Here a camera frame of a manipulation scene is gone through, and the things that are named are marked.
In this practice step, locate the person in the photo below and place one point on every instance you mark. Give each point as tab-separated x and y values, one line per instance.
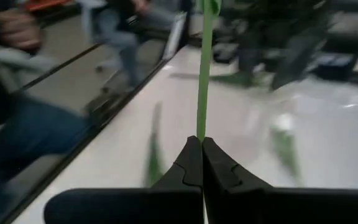
26	133
120	34

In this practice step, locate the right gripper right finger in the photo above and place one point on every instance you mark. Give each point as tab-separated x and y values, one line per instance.
259	205

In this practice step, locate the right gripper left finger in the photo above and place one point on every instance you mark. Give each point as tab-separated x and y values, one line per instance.
154	205

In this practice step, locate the small white tulip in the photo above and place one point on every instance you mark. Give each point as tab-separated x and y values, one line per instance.
286	149

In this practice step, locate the orange object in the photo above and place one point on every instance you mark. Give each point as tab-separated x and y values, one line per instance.
45	3

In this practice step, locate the red tulip bunch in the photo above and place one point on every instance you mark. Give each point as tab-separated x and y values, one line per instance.
204	77

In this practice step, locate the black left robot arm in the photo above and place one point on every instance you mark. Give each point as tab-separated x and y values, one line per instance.
259	31

